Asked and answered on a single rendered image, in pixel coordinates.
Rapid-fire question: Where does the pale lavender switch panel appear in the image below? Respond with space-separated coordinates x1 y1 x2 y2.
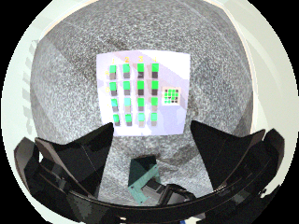
96 49 191 137

